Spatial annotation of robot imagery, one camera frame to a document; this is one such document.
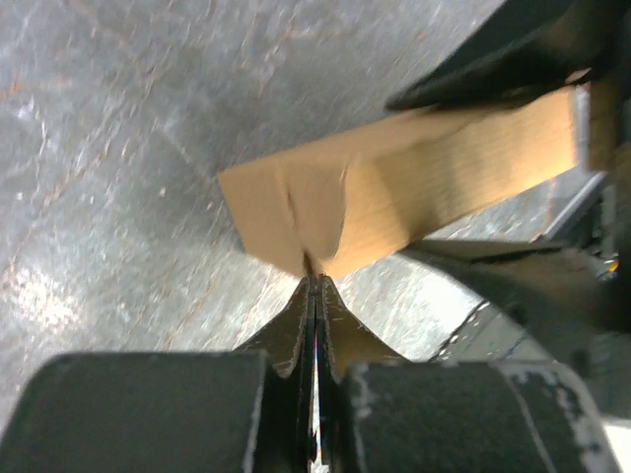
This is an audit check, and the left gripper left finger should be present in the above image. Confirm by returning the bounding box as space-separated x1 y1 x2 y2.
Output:
1 278 316 472

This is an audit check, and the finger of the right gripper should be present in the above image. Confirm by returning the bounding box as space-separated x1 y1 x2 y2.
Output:
386 1 630 111
401 239 630 345

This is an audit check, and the small cardboard box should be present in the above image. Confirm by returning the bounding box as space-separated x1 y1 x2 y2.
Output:
218 87 578 278

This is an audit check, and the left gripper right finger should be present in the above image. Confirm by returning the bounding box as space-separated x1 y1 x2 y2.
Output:
315 277 620 472

